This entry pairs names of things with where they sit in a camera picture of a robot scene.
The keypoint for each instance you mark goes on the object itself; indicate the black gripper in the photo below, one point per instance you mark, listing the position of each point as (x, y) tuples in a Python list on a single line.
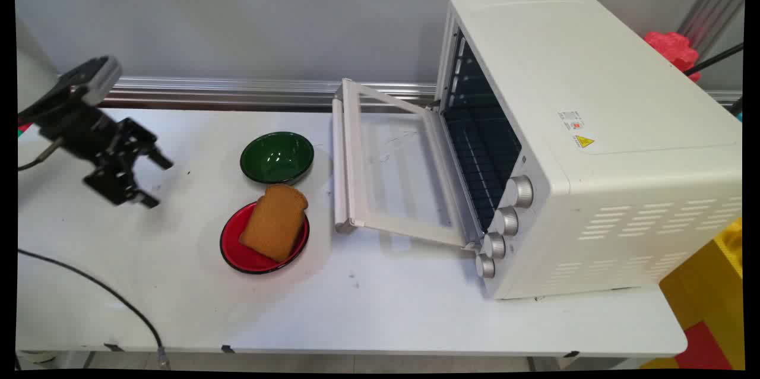
[(77, 126)]

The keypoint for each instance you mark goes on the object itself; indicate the red plate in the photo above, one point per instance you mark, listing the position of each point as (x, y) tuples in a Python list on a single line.
[(237, 251)]

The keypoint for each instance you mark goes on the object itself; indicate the green bowl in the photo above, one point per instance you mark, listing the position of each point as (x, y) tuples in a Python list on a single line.
[(276, 156)]

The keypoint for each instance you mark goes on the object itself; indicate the brown toast slice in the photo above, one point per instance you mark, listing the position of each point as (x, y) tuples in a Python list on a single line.
[(273, 224)]

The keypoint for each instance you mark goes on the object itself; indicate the silver oven knob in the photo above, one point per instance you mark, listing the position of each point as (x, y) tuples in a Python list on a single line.
[(494, 245), (521, 191), (506, 221), (485, 266)]

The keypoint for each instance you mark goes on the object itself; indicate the white printed label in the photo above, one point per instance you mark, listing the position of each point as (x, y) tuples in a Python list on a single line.
[(571, 120)]

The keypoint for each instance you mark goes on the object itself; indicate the yellow warning sticker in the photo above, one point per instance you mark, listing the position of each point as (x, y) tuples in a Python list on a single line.
[(584, 141)]

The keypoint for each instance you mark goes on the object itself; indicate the white toaster oven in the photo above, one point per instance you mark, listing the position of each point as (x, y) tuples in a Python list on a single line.
[(594, 82)]

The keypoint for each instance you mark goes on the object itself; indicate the red bumpy object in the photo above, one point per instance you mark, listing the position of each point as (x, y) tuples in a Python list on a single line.
[(671, 49)]

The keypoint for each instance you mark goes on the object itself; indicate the yellow box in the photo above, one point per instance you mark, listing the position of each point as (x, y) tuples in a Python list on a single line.
[(700, 290)]

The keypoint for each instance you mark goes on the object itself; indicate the black rod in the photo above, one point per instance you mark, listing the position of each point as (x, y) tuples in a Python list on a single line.
[(712, 60)]

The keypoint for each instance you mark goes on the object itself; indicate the red foam mat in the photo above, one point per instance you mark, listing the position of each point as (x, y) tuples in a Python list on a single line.
[(703, 346)]

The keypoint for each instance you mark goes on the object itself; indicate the aluminium upright profile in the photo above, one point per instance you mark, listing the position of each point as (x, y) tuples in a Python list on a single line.
[(712, 5)]

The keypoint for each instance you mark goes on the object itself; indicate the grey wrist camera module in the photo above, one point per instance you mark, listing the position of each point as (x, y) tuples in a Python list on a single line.
[(101, 79)]

